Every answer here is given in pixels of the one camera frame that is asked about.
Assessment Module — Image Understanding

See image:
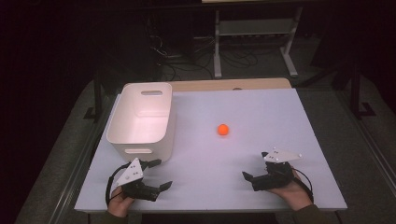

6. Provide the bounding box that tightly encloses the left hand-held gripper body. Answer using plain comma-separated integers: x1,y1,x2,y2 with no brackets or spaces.
113,157,162,203

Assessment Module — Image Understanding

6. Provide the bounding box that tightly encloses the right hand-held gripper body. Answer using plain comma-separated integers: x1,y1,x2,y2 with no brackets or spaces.
251,147,303,192

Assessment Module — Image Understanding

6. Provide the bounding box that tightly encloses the white plastic bin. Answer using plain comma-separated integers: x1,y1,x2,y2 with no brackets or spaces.
106,81,177,163

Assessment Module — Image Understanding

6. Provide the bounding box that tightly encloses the orange ball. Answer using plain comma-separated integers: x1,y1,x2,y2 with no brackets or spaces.
217,123,231,137

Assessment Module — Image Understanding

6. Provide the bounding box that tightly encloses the person's right hand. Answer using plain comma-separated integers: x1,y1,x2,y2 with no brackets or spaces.
268,169,314,212

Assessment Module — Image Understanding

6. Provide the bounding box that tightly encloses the person's left hand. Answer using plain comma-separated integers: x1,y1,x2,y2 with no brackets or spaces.
106,186,135,218

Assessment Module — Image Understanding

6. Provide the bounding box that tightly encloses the white foam board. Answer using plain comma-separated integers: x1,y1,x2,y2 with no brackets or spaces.
74,88,348,214

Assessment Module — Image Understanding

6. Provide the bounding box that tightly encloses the light wooden table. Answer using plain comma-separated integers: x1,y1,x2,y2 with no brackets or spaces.
169,77,292,93

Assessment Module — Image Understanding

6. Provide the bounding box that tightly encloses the black stand leg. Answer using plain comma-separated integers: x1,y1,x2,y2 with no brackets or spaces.
82,69,105,123
348,60,376,120

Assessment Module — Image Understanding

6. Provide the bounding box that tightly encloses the white metal stand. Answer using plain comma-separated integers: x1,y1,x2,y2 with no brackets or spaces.
212,6,304,79

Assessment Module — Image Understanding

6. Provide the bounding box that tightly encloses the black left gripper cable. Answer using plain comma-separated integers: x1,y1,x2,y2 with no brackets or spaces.
105,161,132,207

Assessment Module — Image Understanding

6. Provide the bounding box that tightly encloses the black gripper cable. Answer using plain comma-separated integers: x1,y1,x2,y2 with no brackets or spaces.
291,167,315,202
105,161,132,207

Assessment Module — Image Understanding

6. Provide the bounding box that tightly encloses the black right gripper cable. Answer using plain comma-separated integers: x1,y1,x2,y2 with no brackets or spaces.
291,167,315,202

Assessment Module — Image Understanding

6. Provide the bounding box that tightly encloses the bundle of floor cables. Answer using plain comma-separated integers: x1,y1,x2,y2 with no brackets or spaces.
148,32,269,82

